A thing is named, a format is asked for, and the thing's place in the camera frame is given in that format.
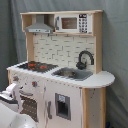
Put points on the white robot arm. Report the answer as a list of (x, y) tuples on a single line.
[(10, 109)]

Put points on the left red stove knob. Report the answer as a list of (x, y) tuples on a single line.
[(15, 78)]

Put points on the toy oven door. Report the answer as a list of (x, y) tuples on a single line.
[(29, 105)]

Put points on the wooden toy kitchen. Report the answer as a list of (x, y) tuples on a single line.
[(72, 50)]

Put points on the grey water dispenser panel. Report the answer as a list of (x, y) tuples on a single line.
[(63, 106)]

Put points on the toy microwave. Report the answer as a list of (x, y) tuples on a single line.
[(73, 23)]

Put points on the grey fabric backdrop curtain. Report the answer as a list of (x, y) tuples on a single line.
[(114, 36)]

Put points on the grey range hood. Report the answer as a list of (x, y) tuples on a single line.
[(39, 26)]

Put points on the grey cabinet door handle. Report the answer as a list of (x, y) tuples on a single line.
[(49, 110)]

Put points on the grey toy sink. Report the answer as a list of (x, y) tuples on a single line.
[(72, 74)]

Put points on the right red stove knob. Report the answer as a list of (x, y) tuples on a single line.
[(34, 84)]

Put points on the black toy stovetop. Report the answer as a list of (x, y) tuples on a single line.
[(37, 66)]

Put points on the red stove knob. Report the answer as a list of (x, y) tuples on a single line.
[(34, 84), (15, 78)]

